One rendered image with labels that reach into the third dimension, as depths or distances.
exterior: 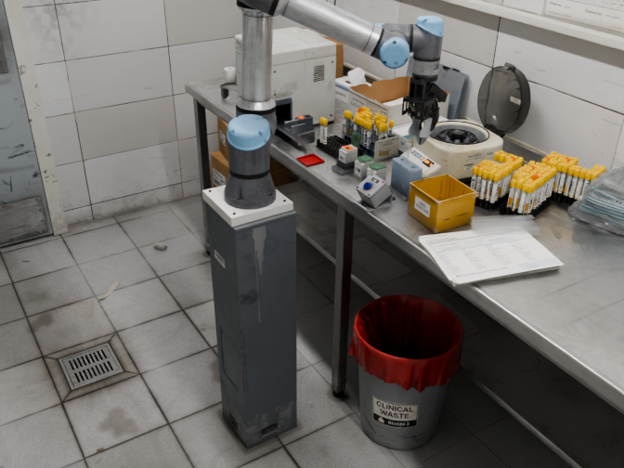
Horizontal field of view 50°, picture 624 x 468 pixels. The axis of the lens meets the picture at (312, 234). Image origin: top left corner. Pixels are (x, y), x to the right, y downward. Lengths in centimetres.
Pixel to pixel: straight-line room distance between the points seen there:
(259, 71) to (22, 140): 182
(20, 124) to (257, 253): 183
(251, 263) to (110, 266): 155
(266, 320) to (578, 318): 93
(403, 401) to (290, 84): 115
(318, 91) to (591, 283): 122
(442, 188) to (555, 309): 54
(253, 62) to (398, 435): 130
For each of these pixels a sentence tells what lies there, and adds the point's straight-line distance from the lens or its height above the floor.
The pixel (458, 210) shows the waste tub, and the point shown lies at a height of 93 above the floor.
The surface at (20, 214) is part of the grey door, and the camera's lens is 365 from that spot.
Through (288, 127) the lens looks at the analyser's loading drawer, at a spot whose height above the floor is 92.
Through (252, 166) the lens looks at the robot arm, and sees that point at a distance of 185.
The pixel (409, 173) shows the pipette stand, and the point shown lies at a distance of 197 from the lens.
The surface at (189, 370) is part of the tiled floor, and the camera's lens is 272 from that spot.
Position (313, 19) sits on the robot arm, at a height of 142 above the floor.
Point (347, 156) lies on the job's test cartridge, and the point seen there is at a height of 93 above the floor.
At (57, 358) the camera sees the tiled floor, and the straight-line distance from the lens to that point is 290.
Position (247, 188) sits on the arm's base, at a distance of 187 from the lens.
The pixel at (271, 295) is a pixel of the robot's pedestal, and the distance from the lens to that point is 204.
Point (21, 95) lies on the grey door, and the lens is 344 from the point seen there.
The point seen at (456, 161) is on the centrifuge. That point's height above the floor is 96.
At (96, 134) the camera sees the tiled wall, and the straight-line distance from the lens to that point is 364.
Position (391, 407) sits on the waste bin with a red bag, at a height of 22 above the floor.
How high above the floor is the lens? 180
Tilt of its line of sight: 31 degrees down
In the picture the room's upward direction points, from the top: 1 degrees clockwise
